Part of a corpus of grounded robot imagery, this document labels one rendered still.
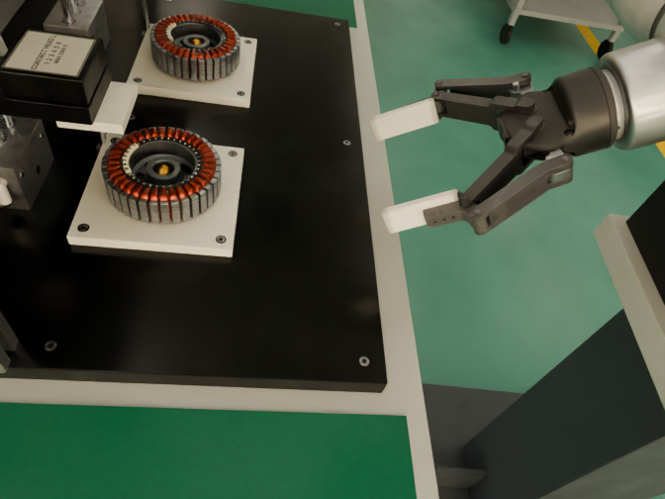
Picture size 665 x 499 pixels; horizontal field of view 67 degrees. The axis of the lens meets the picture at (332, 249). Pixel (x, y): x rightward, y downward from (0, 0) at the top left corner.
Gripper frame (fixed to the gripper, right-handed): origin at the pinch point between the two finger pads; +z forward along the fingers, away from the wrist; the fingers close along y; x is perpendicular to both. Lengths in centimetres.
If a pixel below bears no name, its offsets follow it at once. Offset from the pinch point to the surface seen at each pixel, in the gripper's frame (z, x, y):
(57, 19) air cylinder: 33.7, 17.8, 21.9
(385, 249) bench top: 3.2, -8.9, -2.7
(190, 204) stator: 18.4, 6.4, -4.1
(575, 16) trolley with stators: -84, -124, 206
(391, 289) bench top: 3.1, -9.0, -8.2
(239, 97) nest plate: 16.9, 3.1, 17.1
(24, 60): 23.2, 22.7, -1.6
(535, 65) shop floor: -59, -131, 187
